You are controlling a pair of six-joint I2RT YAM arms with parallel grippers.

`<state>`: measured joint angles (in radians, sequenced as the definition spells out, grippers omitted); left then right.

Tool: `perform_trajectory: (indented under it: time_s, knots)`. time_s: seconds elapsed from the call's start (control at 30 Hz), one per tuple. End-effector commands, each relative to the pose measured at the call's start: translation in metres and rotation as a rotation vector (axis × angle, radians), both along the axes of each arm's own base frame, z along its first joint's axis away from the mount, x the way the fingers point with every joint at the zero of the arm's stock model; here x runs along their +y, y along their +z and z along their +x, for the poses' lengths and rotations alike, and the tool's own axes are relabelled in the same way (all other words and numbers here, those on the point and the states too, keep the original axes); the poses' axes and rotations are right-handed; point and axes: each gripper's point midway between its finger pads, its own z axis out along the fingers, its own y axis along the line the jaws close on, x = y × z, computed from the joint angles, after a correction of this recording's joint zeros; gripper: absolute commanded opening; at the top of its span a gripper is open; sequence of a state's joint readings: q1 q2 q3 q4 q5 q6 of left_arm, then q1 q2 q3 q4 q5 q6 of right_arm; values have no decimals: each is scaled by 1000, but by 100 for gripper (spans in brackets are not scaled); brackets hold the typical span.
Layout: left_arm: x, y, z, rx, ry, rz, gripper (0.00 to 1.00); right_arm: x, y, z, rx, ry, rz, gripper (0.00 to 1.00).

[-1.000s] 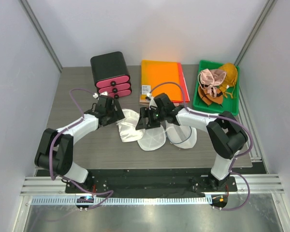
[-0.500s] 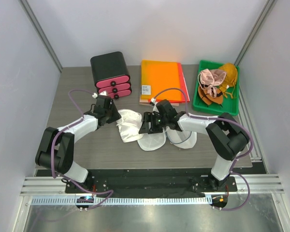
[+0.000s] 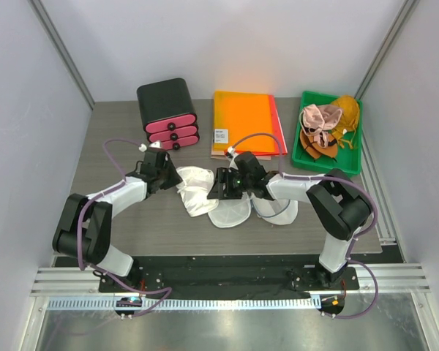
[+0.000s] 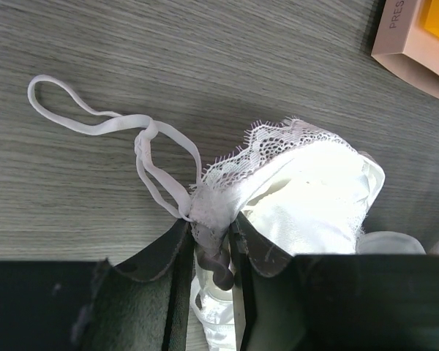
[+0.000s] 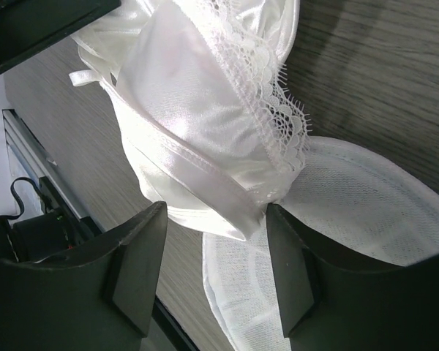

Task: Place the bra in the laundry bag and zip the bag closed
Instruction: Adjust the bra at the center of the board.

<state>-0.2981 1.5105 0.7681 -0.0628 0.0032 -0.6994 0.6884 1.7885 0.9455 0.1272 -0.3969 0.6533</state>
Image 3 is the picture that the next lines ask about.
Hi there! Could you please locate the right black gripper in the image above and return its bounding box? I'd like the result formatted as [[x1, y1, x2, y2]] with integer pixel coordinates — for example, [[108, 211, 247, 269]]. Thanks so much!
[[207, 167, 252, 200]]

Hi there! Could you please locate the white bra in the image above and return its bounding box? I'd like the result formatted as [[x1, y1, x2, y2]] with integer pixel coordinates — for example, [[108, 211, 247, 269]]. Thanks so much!
[[176, 166, 219, 217]]

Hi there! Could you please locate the white mesh laundry bag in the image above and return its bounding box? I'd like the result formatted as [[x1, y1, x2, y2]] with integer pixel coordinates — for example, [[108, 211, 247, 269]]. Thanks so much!
[[208, 194, 299, 229]]

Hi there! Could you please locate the pink bra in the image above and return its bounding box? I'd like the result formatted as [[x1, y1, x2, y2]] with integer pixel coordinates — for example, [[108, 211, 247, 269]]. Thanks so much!
[[299, 104, 343, 148]]

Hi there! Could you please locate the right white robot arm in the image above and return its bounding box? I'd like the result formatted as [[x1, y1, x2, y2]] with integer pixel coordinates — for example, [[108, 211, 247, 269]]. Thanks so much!
[[207, 151, 378, 289]]

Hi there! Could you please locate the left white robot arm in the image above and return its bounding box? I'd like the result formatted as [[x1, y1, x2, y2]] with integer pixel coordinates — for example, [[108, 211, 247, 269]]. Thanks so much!
[[52, 147, 182, 292]]

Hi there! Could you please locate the mustard orange bra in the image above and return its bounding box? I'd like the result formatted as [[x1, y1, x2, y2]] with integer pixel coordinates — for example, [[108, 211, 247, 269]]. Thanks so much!
[[299, 95, 361, 160]]

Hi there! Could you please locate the black pink drawer box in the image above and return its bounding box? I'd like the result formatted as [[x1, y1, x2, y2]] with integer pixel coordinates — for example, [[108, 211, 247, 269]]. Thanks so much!
[[136, 78, 200, 151]]

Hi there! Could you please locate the orange folder stack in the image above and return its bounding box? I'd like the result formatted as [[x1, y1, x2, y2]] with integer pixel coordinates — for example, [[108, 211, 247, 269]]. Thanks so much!
[[211, 91, 288, 159]]

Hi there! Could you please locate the green plastic bin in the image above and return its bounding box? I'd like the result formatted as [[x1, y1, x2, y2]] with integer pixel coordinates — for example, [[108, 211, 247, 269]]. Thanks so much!
[[291, 91, 363, 177]]

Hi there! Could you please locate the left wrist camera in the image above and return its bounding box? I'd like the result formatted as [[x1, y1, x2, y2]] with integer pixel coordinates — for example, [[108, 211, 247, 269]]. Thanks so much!
[[138, 141, 162, 153]]

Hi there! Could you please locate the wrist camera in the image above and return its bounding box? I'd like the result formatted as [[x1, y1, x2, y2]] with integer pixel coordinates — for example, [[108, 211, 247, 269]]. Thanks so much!
[[138, 141, 162, 153], [225, 146, 239, 170]]

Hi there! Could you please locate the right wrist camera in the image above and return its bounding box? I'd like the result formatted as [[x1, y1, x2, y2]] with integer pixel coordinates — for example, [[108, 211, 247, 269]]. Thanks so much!
[[225, 146, 239, 170]]

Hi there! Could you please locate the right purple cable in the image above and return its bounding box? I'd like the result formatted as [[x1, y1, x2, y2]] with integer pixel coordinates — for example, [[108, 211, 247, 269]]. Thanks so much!
[[226, 133, 380, 320]]

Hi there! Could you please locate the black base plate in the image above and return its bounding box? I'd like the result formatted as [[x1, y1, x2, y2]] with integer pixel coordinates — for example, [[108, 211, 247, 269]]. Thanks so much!
[[98, 254, 361, 293]]

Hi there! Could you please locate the white slotted cable duct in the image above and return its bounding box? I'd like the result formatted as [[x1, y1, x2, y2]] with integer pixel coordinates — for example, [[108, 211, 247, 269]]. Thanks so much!
[[47, 295, 321, 312]]

